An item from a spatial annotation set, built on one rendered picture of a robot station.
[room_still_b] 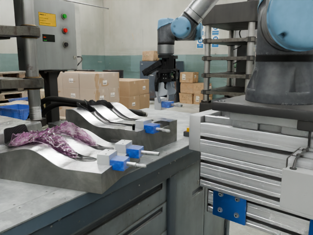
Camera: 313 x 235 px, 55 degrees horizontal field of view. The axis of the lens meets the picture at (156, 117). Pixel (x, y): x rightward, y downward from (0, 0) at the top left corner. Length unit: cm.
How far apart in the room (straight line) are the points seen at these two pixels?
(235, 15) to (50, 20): 365
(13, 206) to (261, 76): 62
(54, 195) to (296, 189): 55
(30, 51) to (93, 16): 861
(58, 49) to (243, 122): 138
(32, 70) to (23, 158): 80
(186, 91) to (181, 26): 690
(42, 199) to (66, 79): 469
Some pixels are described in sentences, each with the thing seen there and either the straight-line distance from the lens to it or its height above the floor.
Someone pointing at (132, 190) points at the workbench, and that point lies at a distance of 102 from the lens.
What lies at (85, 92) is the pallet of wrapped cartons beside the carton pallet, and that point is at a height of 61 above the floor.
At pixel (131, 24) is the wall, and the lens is 964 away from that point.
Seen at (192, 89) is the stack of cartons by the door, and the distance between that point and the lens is 793.
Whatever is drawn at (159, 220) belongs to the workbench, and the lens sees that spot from 124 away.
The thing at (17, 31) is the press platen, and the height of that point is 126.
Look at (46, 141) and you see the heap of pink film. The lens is 89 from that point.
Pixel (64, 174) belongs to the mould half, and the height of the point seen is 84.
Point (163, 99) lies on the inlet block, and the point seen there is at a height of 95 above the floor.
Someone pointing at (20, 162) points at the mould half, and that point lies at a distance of 89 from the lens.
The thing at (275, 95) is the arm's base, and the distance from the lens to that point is 64.
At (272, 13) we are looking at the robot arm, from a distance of 52.
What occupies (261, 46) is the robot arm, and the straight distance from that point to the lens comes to 68.
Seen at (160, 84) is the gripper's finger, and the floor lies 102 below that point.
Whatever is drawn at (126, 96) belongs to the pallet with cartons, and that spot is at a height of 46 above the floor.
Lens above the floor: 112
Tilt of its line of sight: 11 degrees down
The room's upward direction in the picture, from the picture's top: straight up
